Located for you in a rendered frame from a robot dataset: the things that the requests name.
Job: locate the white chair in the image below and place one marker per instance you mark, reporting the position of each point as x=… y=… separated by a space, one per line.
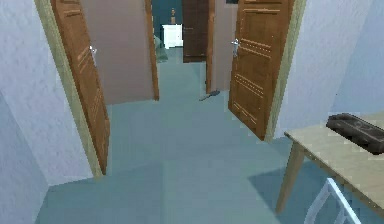
x=331 y=205

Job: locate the dark long object on floor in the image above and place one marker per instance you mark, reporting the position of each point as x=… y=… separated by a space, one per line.
x=210 y=95

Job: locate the brown wooden room door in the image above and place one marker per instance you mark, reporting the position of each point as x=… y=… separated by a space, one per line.
x=87 y=83
x=256 y=66

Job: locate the white cabinet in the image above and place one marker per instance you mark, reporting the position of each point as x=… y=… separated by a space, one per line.
x=172 y=35

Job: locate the dark brown wooden door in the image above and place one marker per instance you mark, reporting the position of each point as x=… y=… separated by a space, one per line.
x=196 y=30

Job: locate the brown statuette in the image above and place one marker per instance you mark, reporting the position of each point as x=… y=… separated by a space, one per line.
x=173 y=15

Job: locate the light wooden table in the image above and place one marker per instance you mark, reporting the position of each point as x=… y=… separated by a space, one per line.
x=346 y=156

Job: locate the black remote control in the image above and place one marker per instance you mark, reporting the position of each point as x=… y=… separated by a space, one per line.
x=358 y=131

